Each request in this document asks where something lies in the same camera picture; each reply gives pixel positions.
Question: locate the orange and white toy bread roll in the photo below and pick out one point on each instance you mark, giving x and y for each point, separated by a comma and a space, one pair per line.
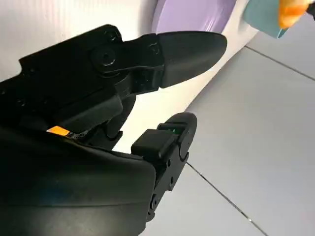
291, 12

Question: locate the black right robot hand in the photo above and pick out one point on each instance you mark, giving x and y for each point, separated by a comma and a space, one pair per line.
61, 177

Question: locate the pale green mug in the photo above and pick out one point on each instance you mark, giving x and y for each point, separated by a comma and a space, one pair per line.
261, 14

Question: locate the lilac plate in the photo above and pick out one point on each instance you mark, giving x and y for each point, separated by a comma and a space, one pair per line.
192, 14

